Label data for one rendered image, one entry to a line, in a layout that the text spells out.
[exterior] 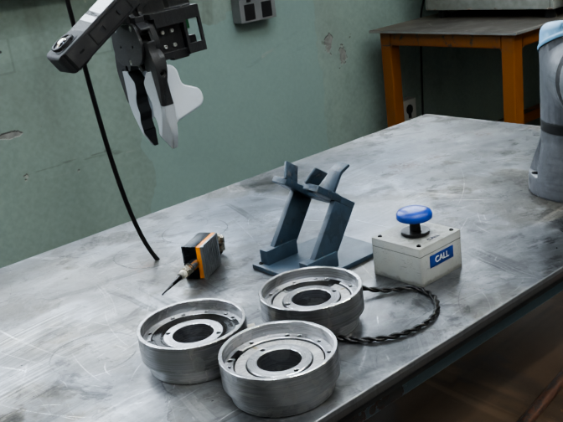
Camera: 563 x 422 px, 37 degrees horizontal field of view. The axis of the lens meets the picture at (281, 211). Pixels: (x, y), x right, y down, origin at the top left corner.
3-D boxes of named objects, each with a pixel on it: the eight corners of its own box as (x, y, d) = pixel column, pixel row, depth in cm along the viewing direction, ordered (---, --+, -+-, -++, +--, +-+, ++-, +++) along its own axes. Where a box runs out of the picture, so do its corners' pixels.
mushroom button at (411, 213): (419, 259, 91) (415, 216, 90) (391, 251, 94) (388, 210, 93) (441, 247, 94) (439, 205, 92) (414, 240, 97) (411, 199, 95)
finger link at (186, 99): (220, 133, 95) (195, 55, 94) (176, 149, 92) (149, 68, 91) (208, 136, 98) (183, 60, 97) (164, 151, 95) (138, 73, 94)
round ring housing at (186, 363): (154, 400, 75) (147, 360, 74) (136, 350, 85) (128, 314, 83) (265, 369, 78) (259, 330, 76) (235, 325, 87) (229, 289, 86)
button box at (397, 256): (423, 288, 90) (420, 246, 88) (374, 274, 95) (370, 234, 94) (468, 263, 95) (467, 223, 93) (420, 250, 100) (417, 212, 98)
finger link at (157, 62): (179, 101, 91) (154, 23, 90) (167, 105, 90) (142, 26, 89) (162, 107, 95) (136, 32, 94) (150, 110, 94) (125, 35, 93)
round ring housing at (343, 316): (327, 357, 78) (322, 318, 77) (242, 335, 85) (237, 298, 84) (384, 311, 86) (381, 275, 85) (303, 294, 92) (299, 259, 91)
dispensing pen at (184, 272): (147, 276, 92) (208, 221, 106) (154, 311, 93) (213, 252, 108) (165, 276, 91) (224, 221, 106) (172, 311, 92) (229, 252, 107)
